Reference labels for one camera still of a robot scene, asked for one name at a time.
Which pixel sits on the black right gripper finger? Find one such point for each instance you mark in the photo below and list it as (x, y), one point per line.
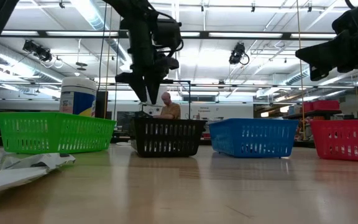
(319, 73)
(325, 53)

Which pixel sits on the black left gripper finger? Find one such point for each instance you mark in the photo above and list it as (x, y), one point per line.
(154, 88)
(135, 82)

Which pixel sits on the plain white packet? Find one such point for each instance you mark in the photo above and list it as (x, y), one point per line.
(123, 144)

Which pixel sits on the white packet dark print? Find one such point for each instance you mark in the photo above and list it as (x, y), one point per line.
(42, 160)

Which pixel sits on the long white ridged packet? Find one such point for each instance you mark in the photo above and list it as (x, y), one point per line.
(5, 179)

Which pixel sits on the white cabinet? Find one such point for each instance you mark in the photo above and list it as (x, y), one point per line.
(149, 109)

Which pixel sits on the person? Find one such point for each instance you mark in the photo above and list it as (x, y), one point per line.
(171, 110)

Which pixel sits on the large red storage bin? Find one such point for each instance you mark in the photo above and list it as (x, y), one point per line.
(326, 105)

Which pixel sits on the black plastic basket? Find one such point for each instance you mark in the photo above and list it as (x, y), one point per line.
(166, 120)

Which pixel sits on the small red storage bin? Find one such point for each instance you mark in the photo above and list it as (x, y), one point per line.
(308, 106)

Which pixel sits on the dark monitor screen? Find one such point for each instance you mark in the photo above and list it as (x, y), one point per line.
(126, 119)

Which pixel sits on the black upright panel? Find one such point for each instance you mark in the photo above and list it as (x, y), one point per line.
(100, 104)

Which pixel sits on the black ceiling disc fixture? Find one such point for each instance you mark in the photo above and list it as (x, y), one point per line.
(81, 66)

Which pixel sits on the red plastic basket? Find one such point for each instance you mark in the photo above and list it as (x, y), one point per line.
(343, 126)

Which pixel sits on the white wipes canister blue label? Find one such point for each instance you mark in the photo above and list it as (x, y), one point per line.
(78, 96)

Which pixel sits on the black beam with light bars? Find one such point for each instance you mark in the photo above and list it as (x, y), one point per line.
(244, 35)

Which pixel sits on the blue plastic basket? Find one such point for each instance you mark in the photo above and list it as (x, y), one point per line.
(228, 137)

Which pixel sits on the green plastic basket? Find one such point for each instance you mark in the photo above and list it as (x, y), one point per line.
(54, 133)

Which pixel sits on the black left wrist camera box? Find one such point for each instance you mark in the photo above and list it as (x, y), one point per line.
(168, 32)

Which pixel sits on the black stand frame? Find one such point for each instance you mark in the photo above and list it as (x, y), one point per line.
(190, 99)

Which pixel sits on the black overhead camera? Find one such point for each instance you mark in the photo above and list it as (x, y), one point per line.
(236, 54)

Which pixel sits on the black camera cluster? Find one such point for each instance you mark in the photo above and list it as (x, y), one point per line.
(37, 51)

